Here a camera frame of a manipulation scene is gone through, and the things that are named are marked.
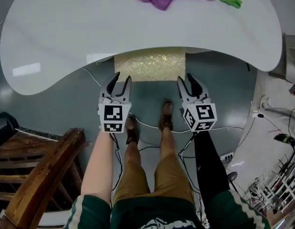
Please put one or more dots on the black power adapter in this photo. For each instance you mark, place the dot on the black power adapter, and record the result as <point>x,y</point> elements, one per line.
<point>260,115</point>

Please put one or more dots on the person's right brown shoe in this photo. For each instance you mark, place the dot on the person's right brown shoe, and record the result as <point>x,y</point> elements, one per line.
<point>166,116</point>

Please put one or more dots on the white power strip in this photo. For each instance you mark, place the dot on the white power strip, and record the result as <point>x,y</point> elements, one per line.
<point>227,157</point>

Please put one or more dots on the black and green machine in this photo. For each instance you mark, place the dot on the black and green machine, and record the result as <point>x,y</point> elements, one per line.
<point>287,141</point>

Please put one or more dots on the grey metal cabinet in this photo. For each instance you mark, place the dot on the grey metal cabinet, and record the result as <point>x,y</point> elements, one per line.
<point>289,56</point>

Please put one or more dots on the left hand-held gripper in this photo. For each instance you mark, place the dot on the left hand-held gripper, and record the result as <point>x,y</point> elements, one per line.
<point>112,116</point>

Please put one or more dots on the person's brown shoe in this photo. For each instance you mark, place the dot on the person's brown shoe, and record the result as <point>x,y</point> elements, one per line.
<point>166,116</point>
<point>132,130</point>

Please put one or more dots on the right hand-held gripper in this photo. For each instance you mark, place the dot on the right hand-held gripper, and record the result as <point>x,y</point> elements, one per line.
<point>200,114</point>

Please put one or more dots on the person's left leg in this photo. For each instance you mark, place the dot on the person's left leg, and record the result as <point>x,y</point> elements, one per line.
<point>132,173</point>

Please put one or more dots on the person's leg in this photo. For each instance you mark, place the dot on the person's leg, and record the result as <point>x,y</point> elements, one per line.
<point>171,166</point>
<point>132,173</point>

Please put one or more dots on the person's left forearm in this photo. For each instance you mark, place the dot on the person's left forearm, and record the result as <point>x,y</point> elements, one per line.
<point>98,166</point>

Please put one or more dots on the person's left brown shoe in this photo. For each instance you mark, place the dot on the person's left brown shoe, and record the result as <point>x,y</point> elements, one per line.
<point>132,130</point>

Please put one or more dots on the person's green shirt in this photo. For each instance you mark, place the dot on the person's green shirt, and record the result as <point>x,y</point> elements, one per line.
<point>161,213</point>

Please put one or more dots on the white table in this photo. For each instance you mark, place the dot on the white table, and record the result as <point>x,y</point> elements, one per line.
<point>95,27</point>

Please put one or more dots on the person's right leg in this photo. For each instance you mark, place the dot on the person's right leg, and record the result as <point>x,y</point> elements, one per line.
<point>171,166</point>

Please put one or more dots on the white shelf rack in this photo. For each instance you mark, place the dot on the white shelf rack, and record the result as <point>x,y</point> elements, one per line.
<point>278,190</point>

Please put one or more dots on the black box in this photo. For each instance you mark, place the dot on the black box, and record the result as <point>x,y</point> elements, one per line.
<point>4,128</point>

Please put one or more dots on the person's right forearm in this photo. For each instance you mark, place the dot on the person's right forearm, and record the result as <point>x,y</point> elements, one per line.
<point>209,166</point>

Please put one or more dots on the brown wooden chair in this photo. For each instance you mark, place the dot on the brown wooden chair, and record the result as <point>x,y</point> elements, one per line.
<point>40,173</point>

